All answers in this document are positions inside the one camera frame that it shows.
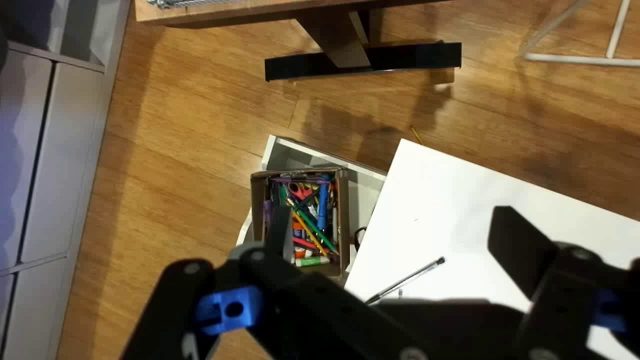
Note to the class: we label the white metal rack frame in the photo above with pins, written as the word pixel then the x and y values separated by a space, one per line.
pixel 572 58

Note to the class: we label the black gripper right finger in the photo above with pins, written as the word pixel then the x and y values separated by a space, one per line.
pixel 567 300

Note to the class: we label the long green pen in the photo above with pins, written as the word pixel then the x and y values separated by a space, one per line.
pixel 309 222

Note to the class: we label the red scissors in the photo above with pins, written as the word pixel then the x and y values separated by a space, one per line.
pixel 301 193

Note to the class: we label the blue marker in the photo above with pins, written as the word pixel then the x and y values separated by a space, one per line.
pixel 324 203

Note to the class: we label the white open drawer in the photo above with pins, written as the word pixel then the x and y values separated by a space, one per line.
pixel 363 201

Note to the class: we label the green marker white cap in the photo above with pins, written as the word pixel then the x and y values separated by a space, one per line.
pixel 313 261

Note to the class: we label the red pen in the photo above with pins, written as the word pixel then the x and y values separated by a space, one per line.
pixel 305 242

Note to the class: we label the white desk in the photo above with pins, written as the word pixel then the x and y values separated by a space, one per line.
pixel 461 201

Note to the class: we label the brown cardboard box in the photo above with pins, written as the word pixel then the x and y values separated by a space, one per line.
pixel 256 201

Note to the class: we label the yellow pencil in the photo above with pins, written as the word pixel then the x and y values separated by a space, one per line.
pixel 311 237

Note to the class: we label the white storage cabinet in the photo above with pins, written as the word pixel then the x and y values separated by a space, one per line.
pixel 41 166

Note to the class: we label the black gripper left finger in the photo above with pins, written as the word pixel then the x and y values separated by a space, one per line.
pixel 200 293

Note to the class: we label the thin black pen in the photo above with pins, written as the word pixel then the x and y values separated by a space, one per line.
pixel 407 281

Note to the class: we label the wooden table black foot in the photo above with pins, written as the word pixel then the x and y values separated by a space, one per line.
pixel 363 56

